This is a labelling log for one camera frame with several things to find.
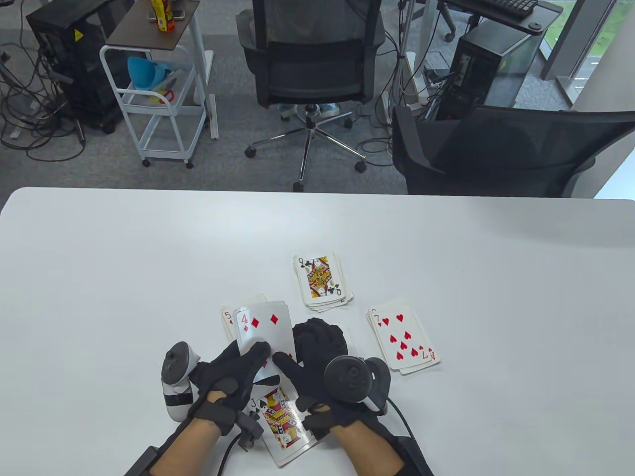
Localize pile of diamonds cards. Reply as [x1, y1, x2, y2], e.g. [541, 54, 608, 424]
[221, 292, 271, 344]

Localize black mesh office chair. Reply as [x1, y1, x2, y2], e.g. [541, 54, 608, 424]
[392, 105, 635, 198]

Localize blue plastic funnel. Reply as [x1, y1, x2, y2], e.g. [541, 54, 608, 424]
[127, 56, 167, 91]

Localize white rolling cart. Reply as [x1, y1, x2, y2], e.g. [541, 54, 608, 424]
[99, 44, 209, 169]

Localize dark grey desk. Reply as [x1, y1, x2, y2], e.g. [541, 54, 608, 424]
[437, 0, 564, 33]

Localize grey white handheld controller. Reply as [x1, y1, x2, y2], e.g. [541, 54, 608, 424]
[161, 342, 201, 421]
[323, 356, 391, 416]

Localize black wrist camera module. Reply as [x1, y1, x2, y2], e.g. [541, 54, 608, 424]
[236, 412, 263, 452]
[304, 412, 330, 439]

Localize person's right hand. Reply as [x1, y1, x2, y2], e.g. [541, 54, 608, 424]
[273, 317, 392, 431]

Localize deck of playing cards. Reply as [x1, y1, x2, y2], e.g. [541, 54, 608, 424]
[234, 300, 297, 385]

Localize pile of spades cards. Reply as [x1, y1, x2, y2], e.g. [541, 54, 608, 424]
[248, 384, 319, 467]

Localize black glove cable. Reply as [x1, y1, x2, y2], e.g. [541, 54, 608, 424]
[387, 397, 415, 439]
[218, 444, 241, 476]

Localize black chair with chrome base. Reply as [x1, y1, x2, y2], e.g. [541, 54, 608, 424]
[236, 0, 387, 193]

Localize black chair leg with castor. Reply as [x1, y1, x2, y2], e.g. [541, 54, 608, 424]
[439, 7, 484, 43]

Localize black forearm sensor box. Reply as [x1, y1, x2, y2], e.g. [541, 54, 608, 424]
[124, 446, 158, 476]
[397, 436, 435, 476]

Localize pile of hearts cards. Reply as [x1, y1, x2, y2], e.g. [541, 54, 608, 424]
[367, 299, 441, 375]

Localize person's left forearm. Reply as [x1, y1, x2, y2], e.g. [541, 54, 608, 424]
[149, 419, 221, 476]

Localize person's left hand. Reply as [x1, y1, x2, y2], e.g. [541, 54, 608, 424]
[190, 340, 281, 437]

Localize pile of clubs cards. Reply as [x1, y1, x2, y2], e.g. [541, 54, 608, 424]
[293, 252, 354, 313]

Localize black computer tower glass panel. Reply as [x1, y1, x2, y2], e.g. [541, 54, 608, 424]
[437, 22, 546, 120]

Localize white metal stand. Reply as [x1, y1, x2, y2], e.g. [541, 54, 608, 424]
[394, 0, 437, 117]

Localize black keyboard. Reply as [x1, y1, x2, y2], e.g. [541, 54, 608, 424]
[464, 0, 539, 19]

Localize person's right forearm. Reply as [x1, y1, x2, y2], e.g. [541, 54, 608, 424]
[330, 424, 405, 476]

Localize red diamonds playing card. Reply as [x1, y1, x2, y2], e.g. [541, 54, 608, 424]
[234, 300, 297, 385]

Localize white side table brown top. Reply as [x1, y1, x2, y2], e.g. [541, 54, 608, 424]
[107, 0, 219, 140]

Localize black computer tower yellow sticker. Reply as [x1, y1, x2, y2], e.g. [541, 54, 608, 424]
[26, 0, 134, 133]

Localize tangle of black floor cables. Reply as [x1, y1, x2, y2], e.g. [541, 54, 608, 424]
[0, 30, 89, 162]

